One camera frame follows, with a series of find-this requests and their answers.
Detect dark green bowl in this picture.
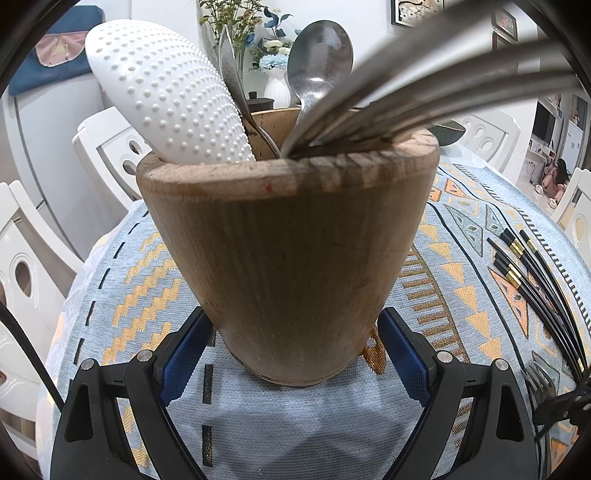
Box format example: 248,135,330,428
431,119,467,146

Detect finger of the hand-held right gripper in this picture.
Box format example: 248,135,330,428
536,378,591,430

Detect metal fork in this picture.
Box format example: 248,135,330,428
279,0,583,158
522,362,561,402

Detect white dining chair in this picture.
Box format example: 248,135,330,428
455,113,522,178
551,167,591,245
71,106,155,210
0,181,84,423

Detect large framed picture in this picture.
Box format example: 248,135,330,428
392,0,446,27

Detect white dotted rice paddle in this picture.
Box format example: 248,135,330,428
84,19,257,164

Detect patterned blue tablecloth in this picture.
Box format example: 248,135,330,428
37,159,591,480

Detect white refrigerator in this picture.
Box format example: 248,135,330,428
0,71,116,266

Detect metal spoon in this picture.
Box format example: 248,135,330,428
286,19,354,139
217,24,282,160

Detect wooden utensil holder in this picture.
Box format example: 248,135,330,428
136,107,440,386

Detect black cable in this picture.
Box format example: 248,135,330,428
0,302,65,409

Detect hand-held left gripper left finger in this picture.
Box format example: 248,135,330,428
50,305,214,480

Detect blue cloth cover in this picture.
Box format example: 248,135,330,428
8,6,106,97

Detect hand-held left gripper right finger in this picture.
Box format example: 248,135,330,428
378,307,541,480

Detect white ribbed vase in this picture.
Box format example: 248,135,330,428
264,68,291,108

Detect television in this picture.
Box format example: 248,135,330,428
532,102,556,141

